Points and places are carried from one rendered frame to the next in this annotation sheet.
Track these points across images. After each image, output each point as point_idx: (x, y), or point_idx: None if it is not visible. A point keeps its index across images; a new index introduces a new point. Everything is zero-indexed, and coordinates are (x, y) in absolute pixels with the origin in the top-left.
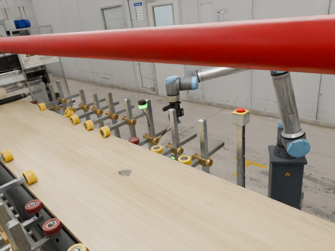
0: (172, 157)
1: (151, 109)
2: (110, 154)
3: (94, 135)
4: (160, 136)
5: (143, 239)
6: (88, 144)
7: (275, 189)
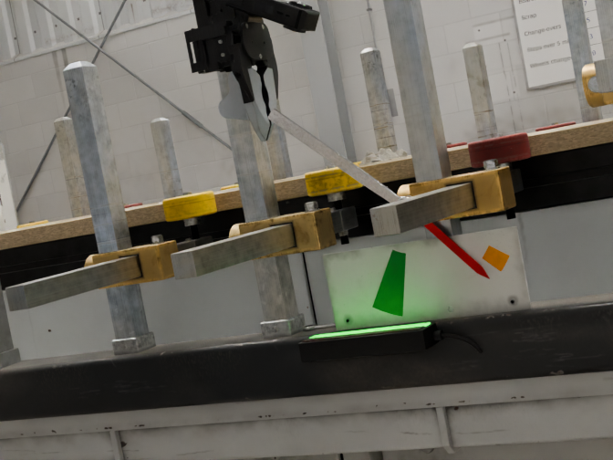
0: (342, 333)
1: (595, 67)
2: None
3: None
4: (386, 193)
5: (229, 189)
6: None
7: None
